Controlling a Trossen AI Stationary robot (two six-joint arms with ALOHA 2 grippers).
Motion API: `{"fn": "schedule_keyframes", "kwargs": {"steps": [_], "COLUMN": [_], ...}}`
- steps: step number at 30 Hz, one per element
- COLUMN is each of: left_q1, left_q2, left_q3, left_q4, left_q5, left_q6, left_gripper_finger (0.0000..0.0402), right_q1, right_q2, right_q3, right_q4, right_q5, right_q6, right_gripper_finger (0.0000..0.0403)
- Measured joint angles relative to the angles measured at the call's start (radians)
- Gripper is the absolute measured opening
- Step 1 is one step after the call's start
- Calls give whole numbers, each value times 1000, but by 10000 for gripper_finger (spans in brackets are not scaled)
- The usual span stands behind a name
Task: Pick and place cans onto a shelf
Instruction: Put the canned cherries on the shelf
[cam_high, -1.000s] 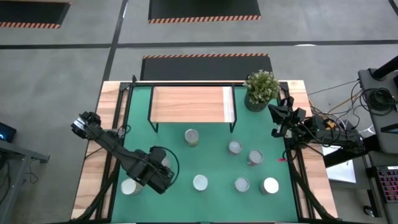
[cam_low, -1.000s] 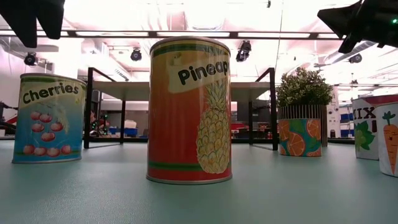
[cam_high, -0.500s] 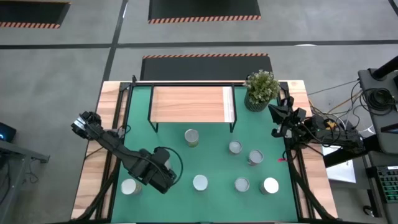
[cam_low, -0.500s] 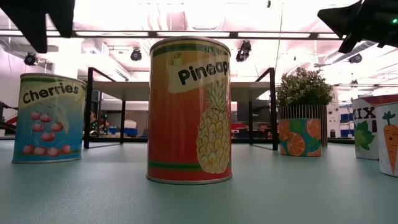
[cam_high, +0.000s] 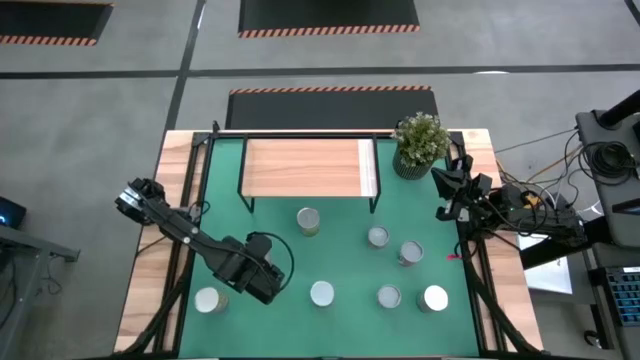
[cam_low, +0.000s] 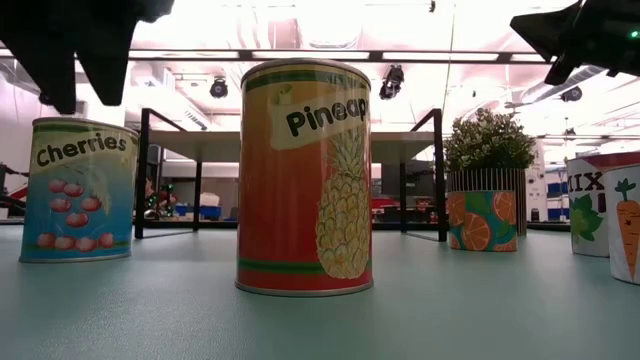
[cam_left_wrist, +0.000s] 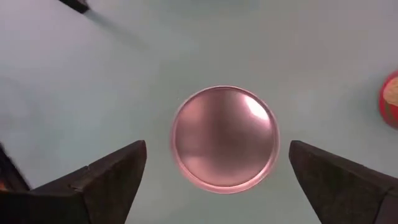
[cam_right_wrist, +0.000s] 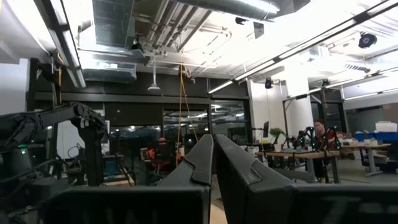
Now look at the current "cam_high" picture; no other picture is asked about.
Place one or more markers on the black beam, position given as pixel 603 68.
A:
pixel 560 250

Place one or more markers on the orange label tin can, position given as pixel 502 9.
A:
pixel 322 293

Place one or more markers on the grey cart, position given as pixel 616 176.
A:
pixel 625 230

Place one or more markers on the yellow connector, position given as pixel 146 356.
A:
pixel 531 201

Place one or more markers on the grey side table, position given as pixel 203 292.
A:
pixel 40 245

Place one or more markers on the tin can with silver lid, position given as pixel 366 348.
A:
pixel 207 299

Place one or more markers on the black device with blue light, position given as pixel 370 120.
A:
pixel 12 210

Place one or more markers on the carrot print tin can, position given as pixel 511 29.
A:
pixel 389 296

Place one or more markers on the wooden shelf with black legs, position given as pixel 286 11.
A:
pixel 300 170

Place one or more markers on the black pole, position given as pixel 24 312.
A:
pixel 620 110

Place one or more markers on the green table mat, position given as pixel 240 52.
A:
pixel 325 330

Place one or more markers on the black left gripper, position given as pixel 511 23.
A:
pixel 257 270

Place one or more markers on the green plant in ribbed pot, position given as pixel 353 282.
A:
pixel 420 140

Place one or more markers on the tin can with grey lid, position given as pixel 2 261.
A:
pixel 378 236

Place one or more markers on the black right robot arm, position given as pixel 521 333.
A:
pixel 545 222

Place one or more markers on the white sheet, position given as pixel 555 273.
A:
pixel 550 277

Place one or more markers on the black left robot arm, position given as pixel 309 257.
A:
pixel 180 230

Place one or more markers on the green patterned label tin can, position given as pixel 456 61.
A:
pixel 411 252

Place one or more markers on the keypad with lit keys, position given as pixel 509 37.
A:
pixel 627 300

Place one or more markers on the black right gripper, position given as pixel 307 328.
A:
pixel 475 192

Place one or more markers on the Tomatoes label tin can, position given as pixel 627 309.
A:
pixel 308 220
pixel 434 298

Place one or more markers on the pink tag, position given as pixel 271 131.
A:
pixel 452 257

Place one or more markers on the black floor mat striped edge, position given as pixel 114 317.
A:
pixel 325 110
pixel 325 15
pixel 50 20

